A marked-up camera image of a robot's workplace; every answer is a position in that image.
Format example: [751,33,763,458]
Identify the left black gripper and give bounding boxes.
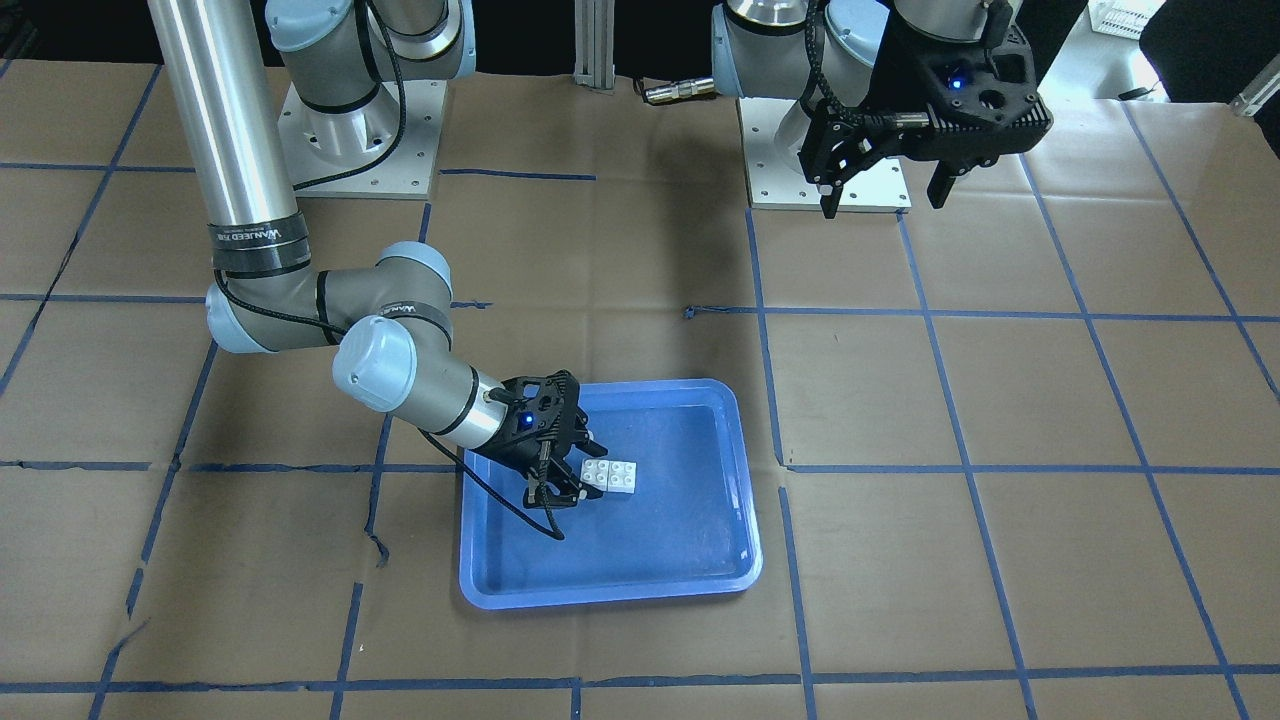
[797,18,1053,219]

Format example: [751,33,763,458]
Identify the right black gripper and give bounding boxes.
[484,370,608,541]

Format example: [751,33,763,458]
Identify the white block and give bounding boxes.
[580,457,612,492]
[600,460,637,495]

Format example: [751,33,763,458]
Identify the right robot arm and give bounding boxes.
[148,1,605,519]

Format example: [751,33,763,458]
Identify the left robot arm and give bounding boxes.
[712,1,1053,219]

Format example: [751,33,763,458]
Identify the blue plastic tray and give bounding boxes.
[460,378,764,610]

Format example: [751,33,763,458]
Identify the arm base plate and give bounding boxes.
[278,79,448,201]
[739,97,913,213]

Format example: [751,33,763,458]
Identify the metal cable connector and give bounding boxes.
[635,77,718,106]

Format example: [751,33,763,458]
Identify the aluminium frame post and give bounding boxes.
[573,0,616,94]

